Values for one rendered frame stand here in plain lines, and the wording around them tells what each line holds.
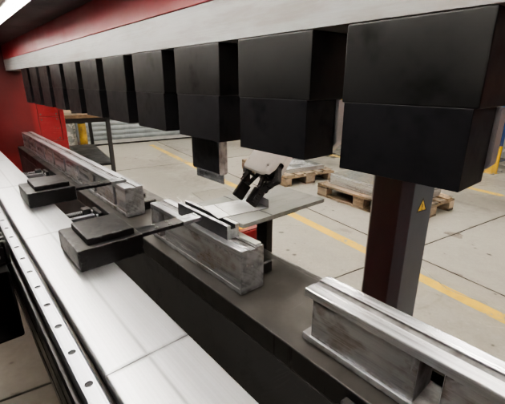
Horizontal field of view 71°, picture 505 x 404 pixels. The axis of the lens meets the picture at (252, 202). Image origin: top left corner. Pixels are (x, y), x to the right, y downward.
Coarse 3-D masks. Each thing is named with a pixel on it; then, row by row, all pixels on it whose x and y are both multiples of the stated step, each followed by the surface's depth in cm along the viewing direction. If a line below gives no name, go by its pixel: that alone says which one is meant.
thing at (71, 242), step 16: (80, 224) 64; (96, 224) 64; (112, 224) 64; (128, 224) 64; (160, 224) 72; (176, 224) 72; (64, 240) 62; (80, 240) 60; (96, 240) 59; (112, 240) 60; (128, 240) 62; (80, 256) 57; (96, 256) 59; (112, 256) 61; (128, 256) 62
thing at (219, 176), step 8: (192, 144) 77; (200, 144) 74; (208, 144) 72; (216, 144) 70; (224, 144) 70; (192, 152) 77; (200, 152) 75; (208, 152) 73; (216, 152) 70; (224, 152) 71; (200, 160) 76; (208, 160) 73; (216, 160) 71; (224, 160) 71; (200, 168) 77; (208, 168) 74; (216, 168) 72; (224, 168) 72; (208, 176) 76; (216, 176) 74
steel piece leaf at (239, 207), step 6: (264, 198) 83; (216, 204) 84; (222, 204) 84; (228, 204) 84; (234, 204) 84; (240, 204) 84; (246, 204) 84; (258, 204) 84; (264, 204) 84; (222, 210) 81; (228, 210) 81; (234, 210) 81; (240, 210) 81; (246, 210) 81; (252, 210) 81; (258, 210) 81
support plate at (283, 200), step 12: (276, 192) 94; (288, 192) 94; (300, 192) 94; (204, 204) 85; (276, 204) 85; (288, 204) 85; (300, 204) 85; (312, 204) 87; (228, 216) 78; (240, 216) 78; (252, 216) 78; (264, 216) 78; (276, 216) 79
